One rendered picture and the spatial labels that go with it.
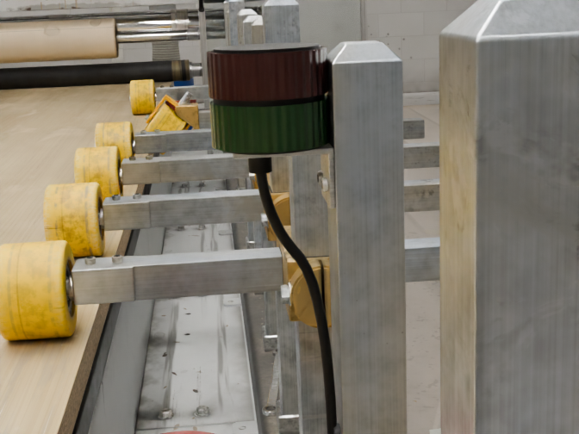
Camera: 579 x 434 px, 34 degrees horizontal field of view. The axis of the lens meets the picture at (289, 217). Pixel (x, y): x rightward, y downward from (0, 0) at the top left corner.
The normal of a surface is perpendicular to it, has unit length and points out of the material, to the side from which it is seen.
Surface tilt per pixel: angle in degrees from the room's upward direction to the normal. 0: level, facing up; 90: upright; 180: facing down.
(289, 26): 90
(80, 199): 42
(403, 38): 90
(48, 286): 68
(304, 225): 90
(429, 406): 0
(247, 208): 90
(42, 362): 0
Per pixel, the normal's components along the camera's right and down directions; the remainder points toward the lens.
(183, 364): -0.04, -0.97
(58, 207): 0.04, -0.40
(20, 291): 0.07, -0.07
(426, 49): 0.09, 0.23
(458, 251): -1.00, 0.06
